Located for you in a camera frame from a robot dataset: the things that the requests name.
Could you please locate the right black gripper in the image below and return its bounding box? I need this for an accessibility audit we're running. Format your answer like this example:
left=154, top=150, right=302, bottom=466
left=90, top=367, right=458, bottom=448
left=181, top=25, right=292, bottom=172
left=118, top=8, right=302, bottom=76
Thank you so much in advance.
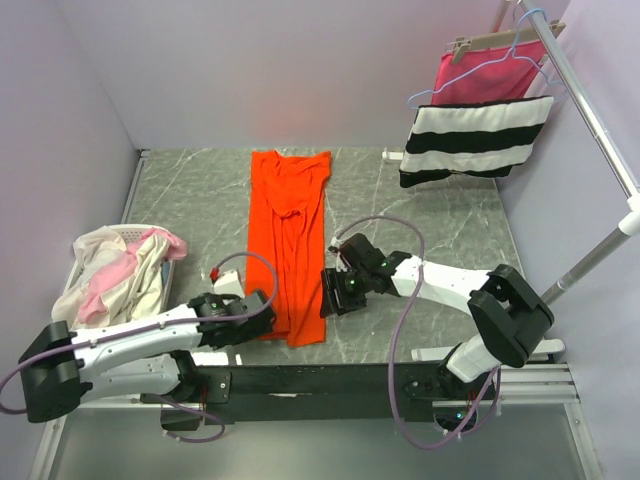
left=319, top=266, right=372, bottom=318

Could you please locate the orange t-shirt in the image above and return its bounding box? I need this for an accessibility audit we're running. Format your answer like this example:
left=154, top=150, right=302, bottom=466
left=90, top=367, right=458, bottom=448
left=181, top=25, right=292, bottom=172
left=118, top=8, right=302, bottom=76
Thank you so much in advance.
left=245, top=150, right=331, bottom=347

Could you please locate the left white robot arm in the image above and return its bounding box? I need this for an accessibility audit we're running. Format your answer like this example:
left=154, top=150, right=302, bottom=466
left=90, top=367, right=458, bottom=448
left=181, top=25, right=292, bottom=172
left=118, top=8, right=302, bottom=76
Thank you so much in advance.
left=19, top=290, right=276, bottom=423

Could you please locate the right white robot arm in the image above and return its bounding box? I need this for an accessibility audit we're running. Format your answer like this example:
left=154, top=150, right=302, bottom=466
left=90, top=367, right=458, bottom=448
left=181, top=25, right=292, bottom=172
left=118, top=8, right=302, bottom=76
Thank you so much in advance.
left=320, top=233, right=557, bottom=399

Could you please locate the black base beam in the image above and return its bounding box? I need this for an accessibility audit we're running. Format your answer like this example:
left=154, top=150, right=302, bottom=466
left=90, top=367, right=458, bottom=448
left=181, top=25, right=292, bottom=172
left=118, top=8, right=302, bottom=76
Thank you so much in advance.
left=166, top=362, right=488, bottom=424

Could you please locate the white laundry basket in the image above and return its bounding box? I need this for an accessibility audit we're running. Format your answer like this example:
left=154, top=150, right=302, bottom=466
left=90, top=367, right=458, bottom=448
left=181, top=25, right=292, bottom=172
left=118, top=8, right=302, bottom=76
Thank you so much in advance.
left=47, top=223, right=177, bottom=361

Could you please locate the black white striped cloth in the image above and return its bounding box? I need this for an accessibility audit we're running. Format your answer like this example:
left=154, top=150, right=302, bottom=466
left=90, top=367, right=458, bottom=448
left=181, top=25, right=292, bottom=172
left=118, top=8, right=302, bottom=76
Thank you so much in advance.
left=399, top=96, right=554, bottom=188

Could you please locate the pink towel on hanger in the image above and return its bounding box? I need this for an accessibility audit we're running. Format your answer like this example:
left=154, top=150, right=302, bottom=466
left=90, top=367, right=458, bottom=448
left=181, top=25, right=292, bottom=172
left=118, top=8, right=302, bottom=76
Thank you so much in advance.
left=431, top=46, right=538, bottom=105

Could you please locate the silver clothes rack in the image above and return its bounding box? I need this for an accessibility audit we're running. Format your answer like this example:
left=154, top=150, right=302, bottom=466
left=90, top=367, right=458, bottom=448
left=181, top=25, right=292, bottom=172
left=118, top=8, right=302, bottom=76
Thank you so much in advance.
left=380, top=1, right=639, bottom=387

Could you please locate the wooden clip hanger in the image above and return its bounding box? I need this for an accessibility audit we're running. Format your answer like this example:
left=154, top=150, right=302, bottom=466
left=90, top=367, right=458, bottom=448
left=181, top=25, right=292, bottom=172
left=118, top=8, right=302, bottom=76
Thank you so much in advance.
left=448, top=27, right=539, bottom=64

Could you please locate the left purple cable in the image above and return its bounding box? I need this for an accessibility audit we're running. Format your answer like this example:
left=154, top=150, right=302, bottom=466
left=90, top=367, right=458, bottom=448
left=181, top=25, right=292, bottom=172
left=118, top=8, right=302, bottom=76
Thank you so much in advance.
left=0, top=252, right=279, bottom=445

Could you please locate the aluminium rail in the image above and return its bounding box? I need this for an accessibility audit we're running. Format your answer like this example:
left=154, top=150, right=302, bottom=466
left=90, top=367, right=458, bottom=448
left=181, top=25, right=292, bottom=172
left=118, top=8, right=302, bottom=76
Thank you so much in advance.
left=79, top=363, right=581, bottom=409

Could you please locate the blue wire hanger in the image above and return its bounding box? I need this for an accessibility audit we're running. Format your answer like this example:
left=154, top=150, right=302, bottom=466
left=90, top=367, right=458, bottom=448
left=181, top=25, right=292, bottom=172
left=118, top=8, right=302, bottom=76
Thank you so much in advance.
left=407, top=8, right=565, bottom=110

